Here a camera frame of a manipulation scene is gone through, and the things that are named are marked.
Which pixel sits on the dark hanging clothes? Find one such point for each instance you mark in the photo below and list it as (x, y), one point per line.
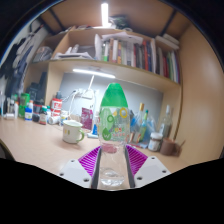
(15, 66)

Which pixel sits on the red and white can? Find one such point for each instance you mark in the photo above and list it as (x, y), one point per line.
(56, 106)

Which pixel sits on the tall clear glass bottle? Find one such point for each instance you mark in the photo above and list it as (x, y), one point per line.
(165, 125)

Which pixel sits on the green plastic container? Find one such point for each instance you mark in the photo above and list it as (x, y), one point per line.
(24, 103)

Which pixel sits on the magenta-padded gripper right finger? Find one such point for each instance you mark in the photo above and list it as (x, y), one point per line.
(137, 161)

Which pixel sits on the magenta carton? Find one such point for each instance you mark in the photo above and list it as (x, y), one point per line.
(87, 119)

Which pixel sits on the gold-capped glass bottle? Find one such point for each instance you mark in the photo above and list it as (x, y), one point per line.
(139, 120)

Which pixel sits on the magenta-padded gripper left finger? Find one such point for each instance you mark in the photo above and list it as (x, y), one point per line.
(87, 161)

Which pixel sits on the white wall power strip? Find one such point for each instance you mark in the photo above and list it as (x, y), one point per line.
(85, 94)

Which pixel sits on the green-capped glass bottle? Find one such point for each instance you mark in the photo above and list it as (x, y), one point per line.
(144, 128)

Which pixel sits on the blue and white carton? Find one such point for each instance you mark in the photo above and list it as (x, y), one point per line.
(96, 128)

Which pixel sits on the white pill bottle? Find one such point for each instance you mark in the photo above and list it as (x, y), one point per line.
(64, 118)

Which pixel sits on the blue-capped white bottle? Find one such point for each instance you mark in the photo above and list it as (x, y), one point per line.
(28, 113)

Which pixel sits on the ceiling tube lamp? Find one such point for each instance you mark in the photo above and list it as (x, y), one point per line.
(104, 15)

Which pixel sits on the brown mug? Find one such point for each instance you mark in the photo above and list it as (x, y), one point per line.
(167, 147)

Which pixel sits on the under-shelf strip lamp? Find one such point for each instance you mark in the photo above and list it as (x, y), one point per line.
(94, 73)

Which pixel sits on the clear green-capped drink bottle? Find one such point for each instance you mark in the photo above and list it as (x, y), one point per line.
(114, 126)

